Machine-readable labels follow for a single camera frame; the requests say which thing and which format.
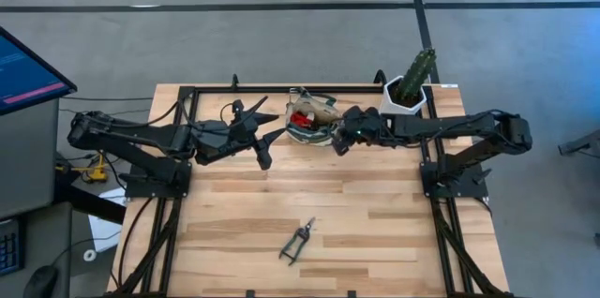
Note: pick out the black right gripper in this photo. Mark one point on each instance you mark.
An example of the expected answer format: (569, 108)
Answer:
(368, 124)

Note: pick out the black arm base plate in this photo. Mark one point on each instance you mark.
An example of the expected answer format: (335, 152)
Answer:
(469, 188)
(140, 188)

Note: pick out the black table frame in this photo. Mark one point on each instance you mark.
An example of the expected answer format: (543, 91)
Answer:
(328, 89)

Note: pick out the black keyboard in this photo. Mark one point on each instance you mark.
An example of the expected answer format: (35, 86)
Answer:
(10, 246)

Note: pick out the white paper sheet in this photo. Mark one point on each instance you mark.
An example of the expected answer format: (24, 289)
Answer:
(105, 232)

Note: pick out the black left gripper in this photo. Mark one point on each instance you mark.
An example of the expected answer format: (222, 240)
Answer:
(244, 141)

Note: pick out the yellow clamp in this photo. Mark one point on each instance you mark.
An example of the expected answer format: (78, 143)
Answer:
(97, 174)

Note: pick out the black pruning shears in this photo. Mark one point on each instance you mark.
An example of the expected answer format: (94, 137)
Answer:
(303, 235)

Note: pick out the beige green canvas garden bag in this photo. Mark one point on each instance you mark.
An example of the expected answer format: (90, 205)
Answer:
(323, 110)

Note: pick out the green cactus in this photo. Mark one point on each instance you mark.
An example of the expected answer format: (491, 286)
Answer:
(417, 73)

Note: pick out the red black gardening glove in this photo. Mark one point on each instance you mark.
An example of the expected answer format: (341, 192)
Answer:
(300, 121)

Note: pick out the white tape roll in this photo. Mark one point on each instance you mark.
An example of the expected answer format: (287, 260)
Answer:
(84, 255)

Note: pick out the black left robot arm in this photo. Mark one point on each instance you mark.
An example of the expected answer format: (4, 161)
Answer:
(140, 134)

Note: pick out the dark chair base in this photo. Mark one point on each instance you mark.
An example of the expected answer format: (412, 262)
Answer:
(576, 147)

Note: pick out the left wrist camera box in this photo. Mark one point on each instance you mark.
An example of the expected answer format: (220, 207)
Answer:
(215, 130)

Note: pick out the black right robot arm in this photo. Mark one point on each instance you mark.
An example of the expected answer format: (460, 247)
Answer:
(445, 127)

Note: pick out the computer monitor blue screen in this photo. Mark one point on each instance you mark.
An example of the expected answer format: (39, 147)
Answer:
(28, 73)

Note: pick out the black computer mouse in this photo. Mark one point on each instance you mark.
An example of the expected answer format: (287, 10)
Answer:
(40, 284)

